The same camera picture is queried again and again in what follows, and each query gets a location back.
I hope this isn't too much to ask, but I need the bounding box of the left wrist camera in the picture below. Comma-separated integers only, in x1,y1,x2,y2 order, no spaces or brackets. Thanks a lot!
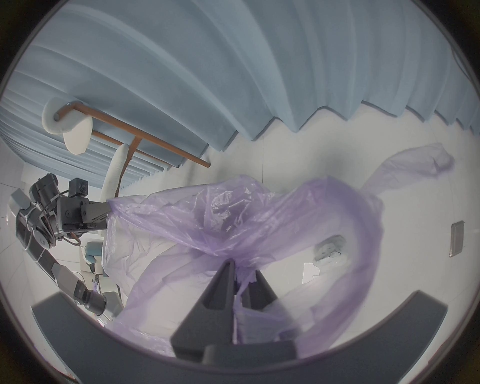
67,178,89,198

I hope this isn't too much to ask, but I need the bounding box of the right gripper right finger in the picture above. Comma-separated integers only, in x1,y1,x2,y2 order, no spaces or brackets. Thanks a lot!
239,270,298,360

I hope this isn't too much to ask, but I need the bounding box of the purple plastic bag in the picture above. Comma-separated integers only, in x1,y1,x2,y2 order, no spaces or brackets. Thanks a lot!
101,142,457,361

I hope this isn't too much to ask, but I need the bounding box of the pale blue curtain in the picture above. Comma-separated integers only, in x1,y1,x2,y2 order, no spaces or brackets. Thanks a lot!
0,0,480,189

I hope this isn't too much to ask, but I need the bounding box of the white cushioned wooden chair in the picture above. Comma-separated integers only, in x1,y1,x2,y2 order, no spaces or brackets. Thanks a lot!
41,96,211,241

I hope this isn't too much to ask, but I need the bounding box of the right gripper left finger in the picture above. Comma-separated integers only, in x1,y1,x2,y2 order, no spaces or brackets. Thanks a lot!
170,259,238,364

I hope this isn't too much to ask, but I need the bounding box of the crumpled white paper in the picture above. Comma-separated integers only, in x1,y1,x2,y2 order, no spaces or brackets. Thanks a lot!
313,234,348,264

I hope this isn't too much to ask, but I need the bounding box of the white trash bin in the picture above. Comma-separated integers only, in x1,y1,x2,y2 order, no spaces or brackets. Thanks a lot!
107,221,211,338

